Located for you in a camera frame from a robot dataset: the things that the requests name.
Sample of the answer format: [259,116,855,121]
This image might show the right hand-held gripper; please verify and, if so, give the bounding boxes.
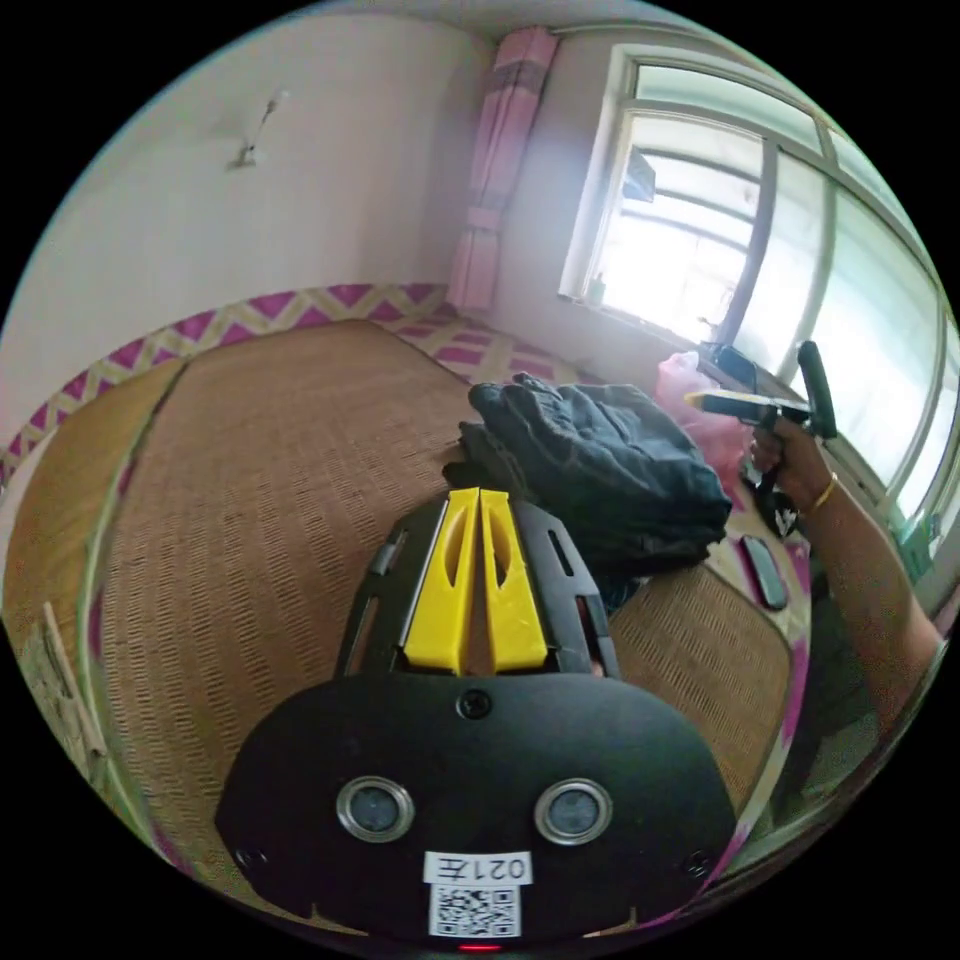
[684,341,817,453]

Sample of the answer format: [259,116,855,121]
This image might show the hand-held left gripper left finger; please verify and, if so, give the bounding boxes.
[404,487,481,675]

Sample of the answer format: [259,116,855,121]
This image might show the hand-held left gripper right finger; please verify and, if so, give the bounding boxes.
[479,488,548,675]

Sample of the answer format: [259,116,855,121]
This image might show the person's right forearm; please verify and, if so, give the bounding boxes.
[800,472,948,721]

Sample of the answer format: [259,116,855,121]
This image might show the blue jeans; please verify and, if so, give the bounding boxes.
[442,373,734,594]

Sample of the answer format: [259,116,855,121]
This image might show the person's right hand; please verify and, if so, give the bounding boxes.
[748,416,835,513]

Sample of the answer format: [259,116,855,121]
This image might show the pink plastic bag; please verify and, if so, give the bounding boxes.
[656,349,753,481]

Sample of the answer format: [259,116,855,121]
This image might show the black phone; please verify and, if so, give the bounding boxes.
[738,533,790,610]

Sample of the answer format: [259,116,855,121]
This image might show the window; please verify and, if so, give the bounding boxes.
[558,41,960,541]

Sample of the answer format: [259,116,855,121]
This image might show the bed with woven mat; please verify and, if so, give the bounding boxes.
[0,283,820,928]

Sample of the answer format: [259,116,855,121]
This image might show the person's body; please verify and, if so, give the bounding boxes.
[770,569,905,815]

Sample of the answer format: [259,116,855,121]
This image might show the pink curtain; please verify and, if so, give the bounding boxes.
[446,26,562,313]

